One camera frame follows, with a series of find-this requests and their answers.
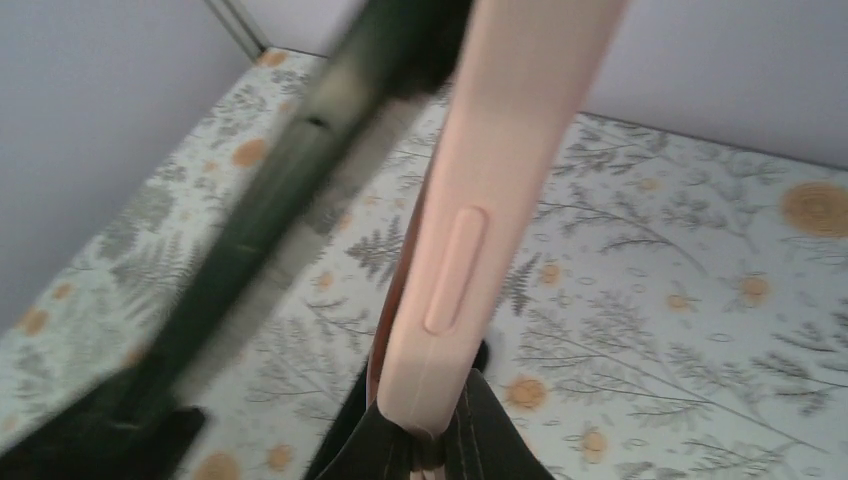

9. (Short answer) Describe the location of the left aluminium corner post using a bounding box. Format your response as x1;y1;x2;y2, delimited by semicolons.
203;0;270;62

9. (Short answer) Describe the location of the black phone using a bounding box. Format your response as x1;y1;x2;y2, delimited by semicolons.
118;1;471;416
472;340;490;373

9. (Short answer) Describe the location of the black phone on mat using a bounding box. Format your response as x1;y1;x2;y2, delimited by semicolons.
472;340;490;373

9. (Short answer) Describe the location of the floral patterned mat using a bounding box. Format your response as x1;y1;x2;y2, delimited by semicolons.
1;50;847;479

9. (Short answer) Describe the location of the pink phone case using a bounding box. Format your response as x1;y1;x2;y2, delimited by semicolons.
367;0;626;440

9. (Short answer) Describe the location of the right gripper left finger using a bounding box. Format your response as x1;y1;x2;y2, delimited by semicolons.
1;370;206;479

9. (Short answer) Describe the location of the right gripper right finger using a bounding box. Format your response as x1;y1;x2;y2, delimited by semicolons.
304;369;553;480

